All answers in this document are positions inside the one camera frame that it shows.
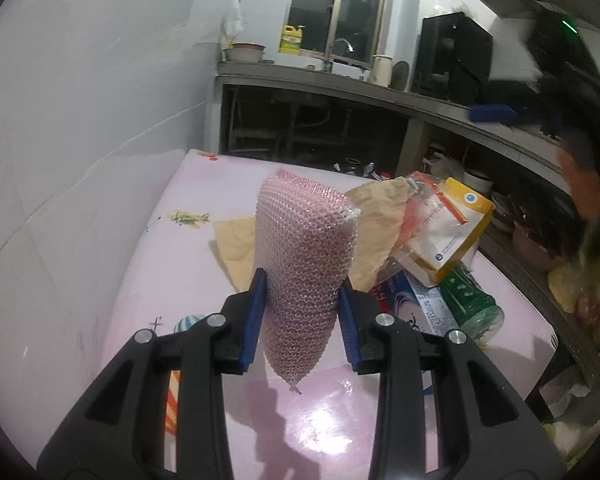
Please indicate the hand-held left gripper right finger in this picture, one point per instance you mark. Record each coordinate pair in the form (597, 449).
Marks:
(346, 320)

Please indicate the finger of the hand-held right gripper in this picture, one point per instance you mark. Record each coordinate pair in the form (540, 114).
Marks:
(492, 112)

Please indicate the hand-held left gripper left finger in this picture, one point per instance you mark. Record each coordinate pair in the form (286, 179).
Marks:
(256, 310)

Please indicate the blue and white toothpaste box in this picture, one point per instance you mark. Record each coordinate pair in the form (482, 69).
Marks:
(410, 305)

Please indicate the pink bubble wrap sheet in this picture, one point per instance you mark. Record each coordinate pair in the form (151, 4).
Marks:
(300, 260)

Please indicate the green plastic bottle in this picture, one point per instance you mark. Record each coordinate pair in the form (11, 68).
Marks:
(472, 305)

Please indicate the person's right hand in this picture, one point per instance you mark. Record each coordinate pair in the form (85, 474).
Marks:
(585, 185)

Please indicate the steel kitchen counter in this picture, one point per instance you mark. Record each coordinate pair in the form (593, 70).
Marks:
(430, 105)

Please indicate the brown paper piece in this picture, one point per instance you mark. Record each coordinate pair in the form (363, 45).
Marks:
(232, 250)
(375, 230)

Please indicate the black kitchen appliance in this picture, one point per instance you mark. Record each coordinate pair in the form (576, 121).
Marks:
(450, 57)

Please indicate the white plastic bag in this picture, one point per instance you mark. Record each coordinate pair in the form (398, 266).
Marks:
(442, 165)

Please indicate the stack of white bowls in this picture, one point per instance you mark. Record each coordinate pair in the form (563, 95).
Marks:
(477, 184)

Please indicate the pink printed tablecloth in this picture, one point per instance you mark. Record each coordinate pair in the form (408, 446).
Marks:
(190, 270)

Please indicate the white enamel jar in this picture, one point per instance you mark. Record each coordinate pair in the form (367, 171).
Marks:
(381, 70)

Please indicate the yellow and white carton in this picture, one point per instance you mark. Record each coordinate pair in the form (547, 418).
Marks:
(462, 230)

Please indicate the clear plastic bag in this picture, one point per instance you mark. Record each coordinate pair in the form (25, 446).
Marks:
(425, 220)

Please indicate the small black pot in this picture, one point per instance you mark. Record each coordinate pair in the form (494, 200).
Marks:
(352, 165)

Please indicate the metal faucet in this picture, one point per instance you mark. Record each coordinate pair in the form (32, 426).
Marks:
(337, 47)

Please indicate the window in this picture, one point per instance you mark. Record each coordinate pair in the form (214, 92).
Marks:
(335, 7)

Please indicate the yellow plastic jug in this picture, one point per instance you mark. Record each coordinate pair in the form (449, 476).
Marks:
(291, 40)

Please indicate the pink basin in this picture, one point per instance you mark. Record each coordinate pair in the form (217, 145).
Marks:
(244, 53)

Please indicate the hanging plastic bag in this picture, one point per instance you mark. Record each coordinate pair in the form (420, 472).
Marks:
(232, 17)

